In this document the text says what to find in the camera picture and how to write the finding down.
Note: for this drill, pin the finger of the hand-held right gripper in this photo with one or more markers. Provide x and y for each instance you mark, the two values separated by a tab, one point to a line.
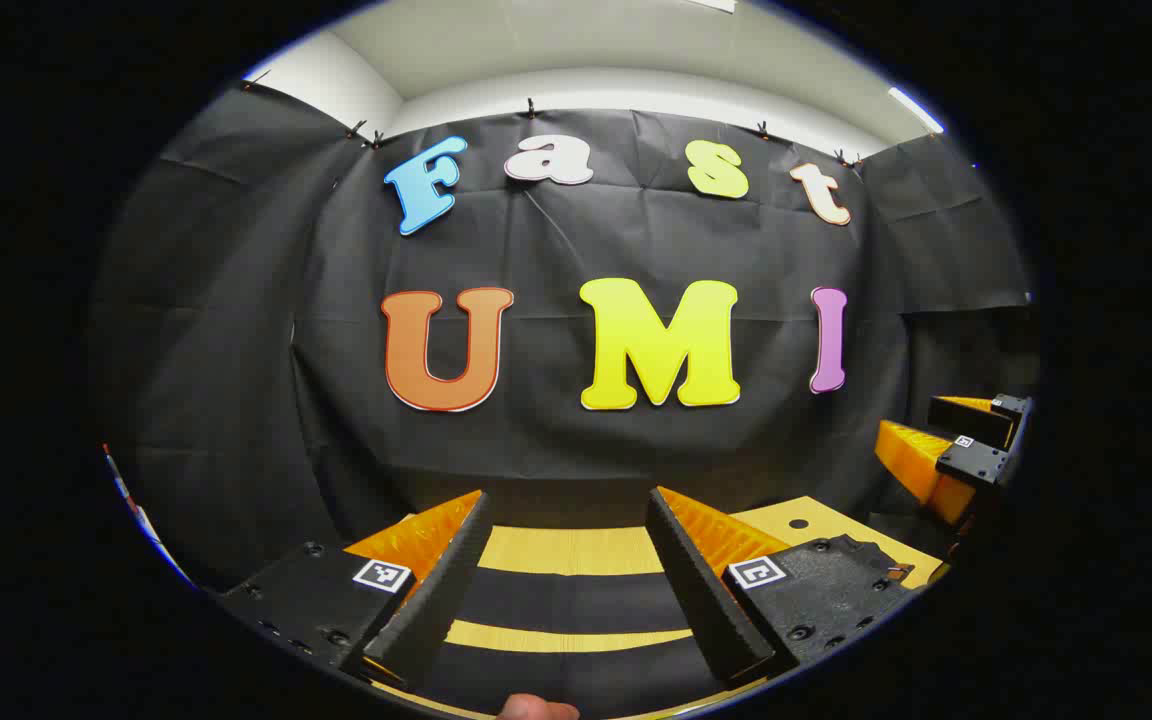
976	462
966	420

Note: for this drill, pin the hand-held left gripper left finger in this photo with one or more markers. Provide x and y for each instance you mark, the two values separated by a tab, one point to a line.
436	610

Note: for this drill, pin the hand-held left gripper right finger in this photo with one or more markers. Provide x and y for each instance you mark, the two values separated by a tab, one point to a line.
701	600

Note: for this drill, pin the dark grey jeans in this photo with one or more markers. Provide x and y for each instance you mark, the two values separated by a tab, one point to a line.
576	600

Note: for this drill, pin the black backdrop cloth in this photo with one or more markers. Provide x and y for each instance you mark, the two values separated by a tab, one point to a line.
536	450

